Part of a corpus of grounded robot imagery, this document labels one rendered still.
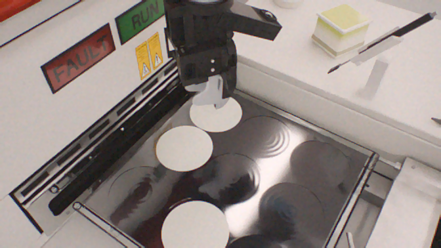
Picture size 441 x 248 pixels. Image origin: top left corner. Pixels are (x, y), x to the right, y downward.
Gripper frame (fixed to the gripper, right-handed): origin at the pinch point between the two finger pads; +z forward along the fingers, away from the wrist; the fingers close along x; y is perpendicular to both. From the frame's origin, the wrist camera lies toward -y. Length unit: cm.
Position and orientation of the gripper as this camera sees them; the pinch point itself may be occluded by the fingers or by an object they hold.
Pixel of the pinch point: (220, 100)
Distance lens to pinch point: 61.4
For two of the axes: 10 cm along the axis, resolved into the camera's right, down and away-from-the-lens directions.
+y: -9.3, 2.9, -2.5
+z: 0.0, 6.6, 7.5
